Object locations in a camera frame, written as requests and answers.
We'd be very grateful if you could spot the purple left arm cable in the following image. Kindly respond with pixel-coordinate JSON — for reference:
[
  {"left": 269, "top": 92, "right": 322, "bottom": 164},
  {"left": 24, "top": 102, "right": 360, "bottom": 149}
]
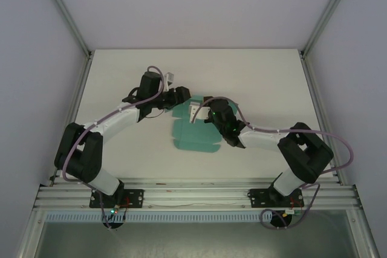
[{"left": 61, "top": 65, "right": 170, "bottom": 230}]

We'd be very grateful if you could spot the aluminium frame post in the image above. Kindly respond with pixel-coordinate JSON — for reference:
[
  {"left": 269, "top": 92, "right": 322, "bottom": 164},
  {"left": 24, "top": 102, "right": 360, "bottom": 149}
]
[
  {"left": 41, "top": 0, "right": 92, "bottom": 57},
  {"left": 301, "top": 0, "right": 360, "bottom": 57}
]

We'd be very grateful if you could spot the aluminium mounting rail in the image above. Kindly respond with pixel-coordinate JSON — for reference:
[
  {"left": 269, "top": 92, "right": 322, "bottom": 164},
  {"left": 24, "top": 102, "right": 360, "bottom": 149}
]
[{"left": 34, "top": 181, "right": 363, "bottom": 211}]

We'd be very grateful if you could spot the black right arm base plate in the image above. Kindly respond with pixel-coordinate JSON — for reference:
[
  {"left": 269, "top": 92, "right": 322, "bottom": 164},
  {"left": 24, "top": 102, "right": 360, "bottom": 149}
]
[{"left": 250, "top": 188, "right": 305, "bottom": 210}]

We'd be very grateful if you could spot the aluminium table side rail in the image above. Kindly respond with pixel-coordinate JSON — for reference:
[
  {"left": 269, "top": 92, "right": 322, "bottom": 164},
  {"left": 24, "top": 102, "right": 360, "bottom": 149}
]
[
  {"left": 299, "top": 51, "right": 346, "bottom": 187},
  {"left": 48, "top": 51, "right": 93, "bottom": 187}
]

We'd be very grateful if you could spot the black round cable grommet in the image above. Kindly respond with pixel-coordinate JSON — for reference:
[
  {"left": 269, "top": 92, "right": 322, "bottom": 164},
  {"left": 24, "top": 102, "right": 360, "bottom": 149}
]
[
  {"left": 270, "top": 211, "right": 293, "bottom": 230},
  {"left": 102, "top": 218, "right": 125, "bottom": 232}
]

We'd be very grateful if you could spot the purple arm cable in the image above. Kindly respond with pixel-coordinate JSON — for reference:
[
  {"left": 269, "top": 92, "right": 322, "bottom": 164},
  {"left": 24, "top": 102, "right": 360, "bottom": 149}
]
[
  {"left": 61, "top": 65, "right": 170, "bottom": 230},
  {"left": 204, "top": 97, "right": 355, "bottom": 230}
]

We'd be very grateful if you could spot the slotted grey cable duct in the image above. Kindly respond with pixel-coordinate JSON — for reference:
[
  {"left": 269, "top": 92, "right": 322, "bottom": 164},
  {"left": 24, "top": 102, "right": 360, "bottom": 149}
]
[{"left": 44, "top": 211, "right": 346, "bottom": 223}]

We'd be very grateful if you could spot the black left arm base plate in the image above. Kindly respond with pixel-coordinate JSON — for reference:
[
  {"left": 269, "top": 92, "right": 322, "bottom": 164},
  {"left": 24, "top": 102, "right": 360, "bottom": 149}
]
[{"left": 89, "top": 189, "right": 145, "bottom": 209}]

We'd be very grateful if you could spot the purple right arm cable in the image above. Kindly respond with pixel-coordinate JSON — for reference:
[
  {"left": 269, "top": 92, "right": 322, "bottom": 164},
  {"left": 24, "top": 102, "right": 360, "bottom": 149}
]
[{"left": 204, "top": 97, "right": 355, "bottom": 230}]

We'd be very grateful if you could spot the grey metal sheet panel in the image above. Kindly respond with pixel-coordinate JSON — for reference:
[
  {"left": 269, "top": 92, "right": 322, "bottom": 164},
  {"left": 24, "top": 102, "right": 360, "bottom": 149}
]
[{"left": 16, "top": 221, "right": 380, "bottom": 258}]

